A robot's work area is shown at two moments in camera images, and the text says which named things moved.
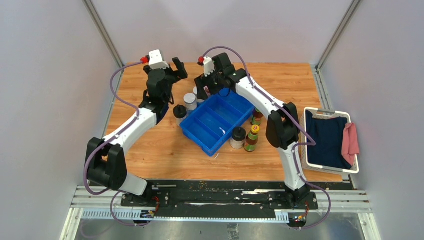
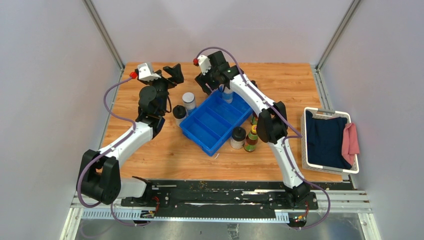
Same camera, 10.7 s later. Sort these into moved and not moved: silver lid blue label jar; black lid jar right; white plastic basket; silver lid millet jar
Moved: silver lid blue label jar
Not moved: white plastic basket; black lid jar right; silver lid millet jar
